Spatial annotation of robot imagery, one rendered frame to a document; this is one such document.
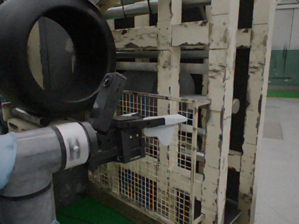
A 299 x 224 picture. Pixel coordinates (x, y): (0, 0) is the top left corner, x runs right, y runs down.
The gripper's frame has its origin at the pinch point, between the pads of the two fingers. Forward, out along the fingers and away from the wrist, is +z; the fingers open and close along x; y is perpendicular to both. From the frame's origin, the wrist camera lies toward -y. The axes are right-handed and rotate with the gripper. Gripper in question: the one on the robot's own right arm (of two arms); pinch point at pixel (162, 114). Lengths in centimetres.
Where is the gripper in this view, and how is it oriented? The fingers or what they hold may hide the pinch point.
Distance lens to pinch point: 58.0
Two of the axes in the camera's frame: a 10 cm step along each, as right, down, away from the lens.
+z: 7.5, -1.4, 6.4
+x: 6.5, 0.3, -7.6
